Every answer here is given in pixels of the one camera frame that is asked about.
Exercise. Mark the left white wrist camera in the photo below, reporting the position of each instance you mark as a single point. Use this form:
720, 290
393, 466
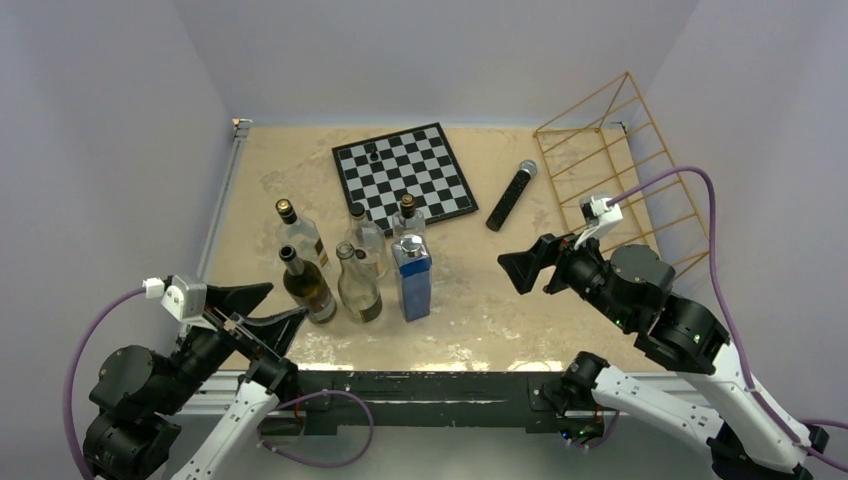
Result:
182, 296

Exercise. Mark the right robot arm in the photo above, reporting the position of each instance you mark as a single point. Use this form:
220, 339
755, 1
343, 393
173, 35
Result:
633, 289

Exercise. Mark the black glitter tube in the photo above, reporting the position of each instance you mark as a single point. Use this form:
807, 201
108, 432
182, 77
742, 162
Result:
527, 170

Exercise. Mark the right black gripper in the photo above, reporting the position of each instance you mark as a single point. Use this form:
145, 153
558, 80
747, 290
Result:
521, 266

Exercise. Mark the round clear bottle blue seal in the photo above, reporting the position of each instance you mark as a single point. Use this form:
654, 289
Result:
366, 235

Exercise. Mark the dark green wine bottle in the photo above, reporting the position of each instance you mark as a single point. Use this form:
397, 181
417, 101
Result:
305, 283

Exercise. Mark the clear square bottle gold label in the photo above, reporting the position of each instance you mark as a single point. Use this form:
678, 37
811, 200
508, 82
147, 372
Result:
301, 233

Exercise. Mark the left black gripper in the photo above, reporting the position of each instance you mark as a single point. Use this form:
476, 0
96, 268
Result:
273, 331

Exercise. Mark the clear square bottle black cap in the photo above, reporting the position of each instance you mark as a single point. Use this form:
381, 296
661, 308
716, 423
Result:
408, 220

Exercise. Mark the gold wire wine rack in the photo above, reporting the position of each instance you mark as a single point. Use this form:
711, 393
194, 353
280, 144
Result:
608, 143

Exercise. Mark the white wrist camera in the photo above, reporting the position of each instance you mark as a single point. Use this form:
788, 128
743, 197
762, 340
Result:
182, 296
600, 218

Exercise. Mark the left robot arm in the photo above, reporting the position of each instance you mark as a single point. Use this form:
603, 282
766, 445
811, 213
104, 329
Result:
139, 389

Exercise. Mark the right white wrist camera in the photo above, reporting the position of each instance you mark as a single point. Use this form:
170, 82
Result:
600, 218

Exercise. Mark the black white chessboard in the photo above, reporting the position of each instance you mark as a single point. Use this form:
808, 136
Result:
418, 161

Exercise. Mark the blue clear tall bottle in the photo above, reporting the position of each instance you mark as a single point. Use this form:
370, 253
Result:
413, 269

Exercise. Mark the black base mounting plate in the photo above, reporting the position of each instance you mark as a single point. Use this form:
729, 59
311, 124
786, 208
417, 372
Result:
536, 402

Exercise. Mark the clear bottle black label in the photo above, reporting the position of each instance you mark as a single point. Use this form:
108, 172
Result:
357, 285

